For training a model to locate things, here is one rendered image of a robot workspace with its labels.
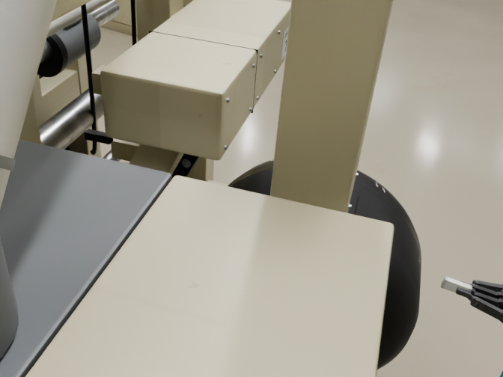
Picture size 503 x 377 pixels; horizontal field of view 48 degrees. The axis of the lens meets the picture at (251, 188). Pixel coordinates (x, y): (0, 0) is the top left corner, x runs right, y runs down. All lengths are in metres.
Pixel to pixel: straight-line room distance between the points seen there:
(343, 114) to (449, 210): 3.28
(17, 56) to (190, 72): 0.64
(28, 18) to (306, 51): 0.41
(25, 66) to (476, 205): 3.88
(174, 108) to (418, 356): 2.23
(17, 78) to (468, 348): 2.88
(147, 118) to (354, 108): 0.45
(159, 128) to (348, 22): 0.48
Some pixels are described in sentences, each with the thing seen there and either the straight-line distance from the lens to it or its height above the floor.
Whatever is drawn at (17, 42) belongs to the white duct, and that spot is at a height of 2.05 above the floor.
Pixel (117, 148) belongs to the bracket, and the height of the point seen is 1.52.
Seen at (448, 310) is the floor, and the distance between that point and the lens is 3.32.
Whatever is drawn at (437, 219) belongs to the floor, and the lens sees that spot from 3.95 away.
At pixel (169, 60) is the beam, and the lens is 1.15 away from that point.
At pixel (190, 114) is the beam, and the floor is 1.73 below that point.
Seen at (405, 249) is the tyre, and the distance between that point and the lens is 1.37.
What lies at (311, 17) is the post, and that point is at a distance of 0.79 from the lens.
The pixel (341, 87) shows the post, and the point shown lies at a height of 1.90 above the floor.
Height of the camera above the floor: 2.23
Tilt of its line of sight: 35 degrees down
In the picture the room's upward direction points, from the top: 5 degrees clockwise
